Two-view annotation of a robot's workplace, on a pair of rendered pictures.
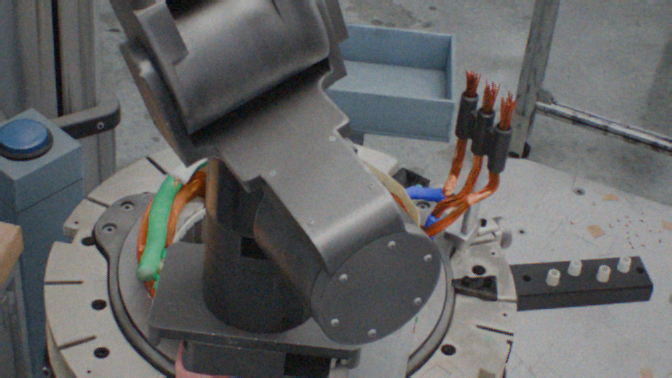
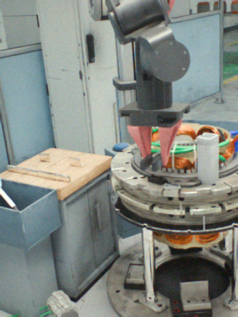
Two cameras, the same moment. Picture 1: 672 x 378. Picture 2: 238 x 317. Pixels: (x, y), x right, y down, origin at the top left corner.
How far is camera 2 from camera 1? 40 cm
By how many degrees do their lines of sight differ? 28
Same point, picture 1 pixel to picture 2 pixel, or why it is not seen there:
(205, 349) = (134, 116)
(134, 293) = (138, 158)
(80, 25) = not seen: hidden behind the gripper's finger
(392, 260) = (172, 50)
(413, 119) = not seen: outside the picture
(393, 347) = (209, 151)
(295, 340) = (160, 110)
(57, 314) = (114, 164)
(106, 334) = (127, 168)
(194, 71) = (121, 8)
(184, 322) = (129, 109)
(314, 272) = (149, 54)
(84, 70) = not seen: hidden behind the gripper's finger
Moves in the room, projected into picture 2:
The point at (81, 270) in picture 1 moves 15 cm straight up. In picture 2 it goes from (124, 156) to (119, 89)
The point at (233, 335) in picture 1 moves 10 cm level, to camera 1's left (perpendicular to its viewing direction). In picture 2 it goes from (142, 110) to (85, 108)
